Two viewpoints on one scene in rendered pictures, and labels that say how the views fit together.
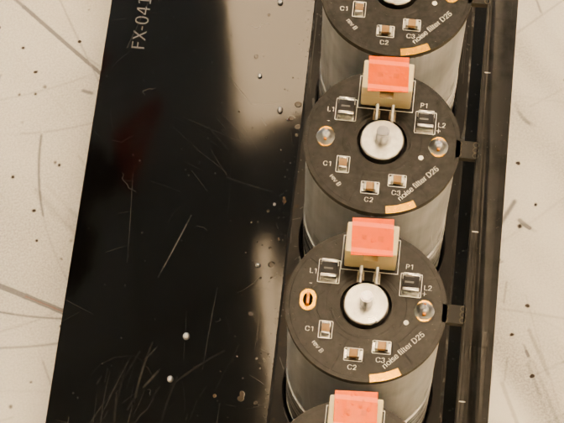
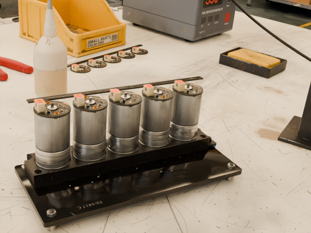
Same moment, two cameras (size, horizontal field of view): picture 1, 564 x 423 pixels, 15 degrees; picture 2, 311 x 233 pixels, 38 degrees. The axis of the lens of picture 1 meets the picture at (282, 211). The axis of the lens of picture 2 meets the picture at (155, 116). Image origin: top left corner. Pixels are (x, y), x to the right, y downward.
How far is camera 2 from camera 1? 0.44 m
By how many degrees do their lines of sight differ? 80
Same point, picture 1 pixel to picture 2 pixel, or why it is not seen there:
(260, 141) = (108, 177)
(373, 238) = (148, 86)
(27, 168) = (142, 222)
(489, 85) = (102, 90)
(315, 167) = (138, 101)
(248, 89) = (97, 182)
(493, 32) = (90, 93)
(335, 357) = (170, 93)
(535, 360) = not seen: hidden behind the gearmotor
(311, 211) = (137, 121)
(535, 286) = not seen: hidden behind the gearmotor
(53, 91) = (118, 227)
